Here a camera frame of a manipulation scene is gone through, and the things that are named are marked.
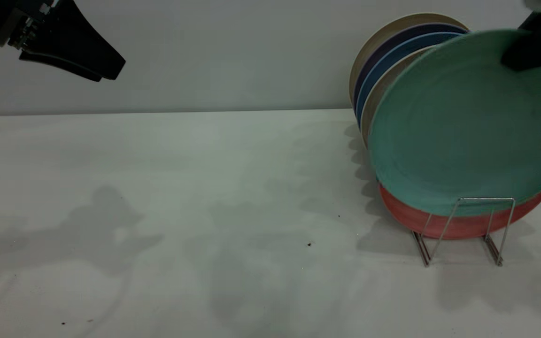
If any blue round plate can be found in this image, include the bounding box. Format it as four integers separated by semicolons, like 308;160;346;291
355;32;464;125

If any beige round plate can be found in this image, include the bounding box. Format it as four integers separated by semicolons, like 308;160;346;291
360;46;433;148
348;13;469;106

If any metal wire plate rack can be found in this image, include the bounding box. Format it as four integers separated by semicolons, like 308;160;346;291
411;197;516;268

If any dark purple round plate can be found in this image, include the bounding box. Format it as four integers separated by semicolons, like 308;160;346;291
353;23;471;113

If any green round plate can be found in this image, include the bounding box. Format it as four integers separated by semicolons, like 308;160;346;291
368;29;541;217

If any pink round plate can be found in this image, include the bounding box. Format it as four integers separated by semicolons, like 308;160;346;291
378;181;541;240

